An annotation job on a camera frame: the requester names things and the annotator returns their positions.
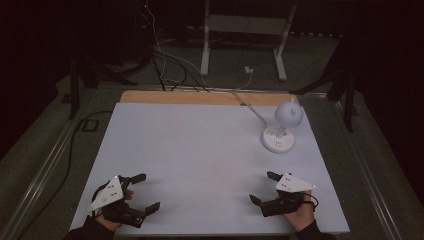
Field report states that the black floor cable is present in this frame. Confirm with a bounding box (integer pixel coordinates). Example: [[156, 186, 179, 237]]
[[14, 110, 114, 240]]

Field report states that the white floor cable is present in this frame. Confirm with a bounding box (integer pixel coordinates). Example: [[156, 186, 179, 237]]
[[145, 3, 253, 92]]

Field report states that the black tripod stand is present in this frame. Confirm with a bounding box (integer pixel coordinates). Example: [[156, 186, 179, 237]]
[[289, 71, 359, 133], [67, 54, 138, 120]]

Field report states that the white desk lamp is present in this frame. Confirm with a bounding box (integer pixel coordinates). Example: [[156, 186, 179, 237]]
[[261, 97, 305, 155]]

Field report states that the person's left hand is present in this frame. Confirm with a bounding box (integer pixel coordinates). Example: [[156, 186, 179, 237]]
[[95, 188, 135, 232]]

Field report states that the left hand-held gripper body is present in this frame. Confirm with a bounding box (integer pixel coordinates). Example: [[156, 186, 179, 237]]
[[87, 174, 148, 229]]

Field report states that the wooden table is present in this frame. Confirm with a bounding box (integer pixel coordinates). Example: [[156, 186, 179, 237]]
[[119, 89, 300, 107]]

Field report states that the white lamp cable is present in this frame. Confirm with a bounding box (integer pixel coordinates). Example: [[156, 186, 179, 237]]
[[231, 91, 269, 126]]

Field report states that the white metal stand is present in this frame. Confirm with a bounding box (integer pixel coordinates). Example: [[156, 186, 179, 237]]
[[199, 0, 298, 82]]

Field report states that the person's right hand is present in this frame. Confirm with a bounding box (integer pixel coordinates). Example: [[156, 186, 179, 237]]
[[282, 189, 316, 233]]

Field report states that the bundle of black cables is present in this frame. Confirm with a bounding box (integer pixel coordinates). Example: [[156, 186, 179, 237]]
[[150, 46, 211, 93]]

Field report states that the black square floor bracket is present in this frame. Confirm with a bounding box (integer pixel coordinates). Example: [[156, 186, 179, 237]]
[[77, 118, 100, 133]]

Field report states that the white table mat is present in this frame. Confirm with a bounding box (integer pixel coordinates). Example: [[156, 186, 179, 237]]
[[69, 102, 351, 236]]

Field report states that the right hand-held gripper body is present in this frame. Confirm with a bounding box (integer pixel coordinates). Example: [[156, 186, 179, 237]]
[[259, 172, 317, 218]]

